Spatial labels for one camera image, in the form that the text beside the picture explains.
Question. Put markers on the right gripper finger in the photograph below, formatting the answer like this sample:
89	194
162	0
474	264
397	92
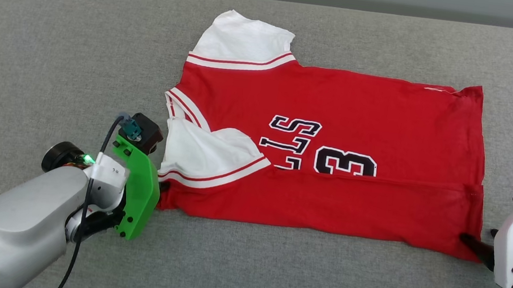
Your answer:
479	247
493	233

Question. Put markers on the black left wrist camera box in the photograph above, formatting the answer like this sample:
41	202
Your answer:
150	134

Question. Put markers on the red white basketball jersey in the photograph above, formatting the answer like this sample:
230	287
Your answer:
338	100

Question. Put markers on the white paper label tag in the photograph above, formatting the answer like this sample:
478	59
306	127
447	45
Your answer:
110	173

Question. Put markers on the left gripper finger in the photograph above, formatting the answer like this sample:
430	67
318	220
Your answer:
164	187

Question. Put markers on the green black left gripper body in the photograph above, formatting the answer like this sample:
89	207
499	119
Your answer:
142	194

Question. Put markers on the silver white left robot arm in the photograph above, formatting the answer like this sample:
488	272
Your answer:
20	223

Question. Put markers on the grey fabric sofa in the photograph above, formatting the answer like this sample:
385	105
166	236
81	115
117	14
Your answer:
271	271

